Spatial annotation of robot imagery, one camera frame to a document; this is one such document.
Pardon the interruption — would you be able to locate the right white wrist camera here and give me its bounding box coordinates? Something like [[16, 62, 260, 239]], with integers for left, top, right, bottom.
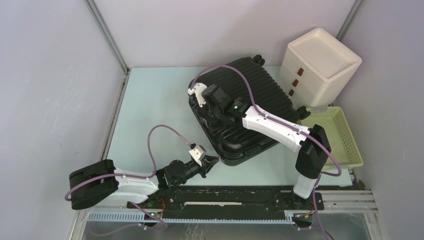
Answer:
[[187, 83, 207, 108]]

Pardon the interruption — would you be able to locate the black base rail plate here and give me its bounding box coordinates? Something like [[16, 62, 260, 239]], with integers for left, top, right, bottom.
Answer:
[[139, 186, 325, 222]]

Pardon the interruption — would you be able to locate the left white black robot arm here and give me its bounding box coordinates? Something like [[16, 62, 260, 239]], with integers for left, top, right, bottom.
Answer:
[[64, 155, 219, 210]]

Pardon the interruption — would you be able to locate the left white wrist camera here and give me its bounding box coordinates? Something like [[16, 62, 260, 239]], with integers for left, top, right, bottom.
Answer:
[[188, 143, 207, 166]]

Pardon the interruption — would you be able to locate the black ribbed hard-shell suitcase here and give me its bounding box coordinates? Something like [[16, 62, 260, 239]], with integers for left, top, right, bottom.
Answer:
[[188, 54, 311, 167]]

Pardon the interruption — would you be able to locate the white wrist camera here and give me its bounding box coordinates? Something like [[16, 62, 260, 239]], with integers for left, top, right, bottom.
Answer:
[[187, 83, 207, 108], [188, 143, 207, 166]]

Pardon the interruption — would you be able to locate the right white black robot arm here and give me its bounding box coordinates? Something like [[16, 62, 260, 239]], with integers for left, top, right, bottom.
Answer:
[[193, 83, 331, 209]]

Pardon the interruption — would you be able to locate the pale yellow perforated basket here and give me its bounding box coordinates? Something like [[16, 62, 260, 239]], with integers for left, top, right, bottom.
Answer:
[[300, 106, 364, 169]]

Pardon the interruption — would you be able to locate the white stacked drawer unit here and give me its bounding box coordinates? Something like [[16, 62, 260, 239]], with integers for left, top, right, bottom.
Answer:
[[276, 27, 362, 107]]

